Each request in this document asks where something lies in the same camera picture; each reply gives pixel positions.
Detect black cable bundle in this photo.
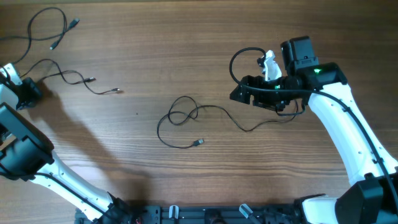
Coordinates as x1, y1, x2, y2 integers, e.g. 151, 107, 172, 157
156, 95, 299, 149

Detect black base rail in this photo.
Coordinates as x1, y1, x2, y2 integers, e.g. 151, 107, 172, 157
93, 204, 302, 224

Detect separated black cable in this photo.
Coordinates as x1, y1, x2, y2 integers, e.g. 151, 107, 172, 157
18, 58, 121, 95
0, 6, 81, 67

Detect camera cable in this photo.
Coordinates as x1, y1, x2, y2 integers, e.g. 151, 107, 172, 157
229, 46, 398, 206
0, 161, 113, 218

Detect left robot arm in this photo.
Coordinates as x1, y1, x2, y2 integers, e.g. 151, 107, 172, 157
1, 78, 133, 223

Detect left camera cable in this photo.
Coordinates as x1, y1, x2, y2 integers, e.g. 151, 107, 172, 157
0, 161, 113, 218

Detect right camera cable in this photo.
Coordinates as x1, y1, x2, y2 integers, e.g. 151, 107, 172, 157
229, 46, 398, 206

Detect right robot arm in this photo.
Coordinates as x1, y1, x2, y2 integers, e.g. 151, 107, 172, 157
229, 36, 397, 223

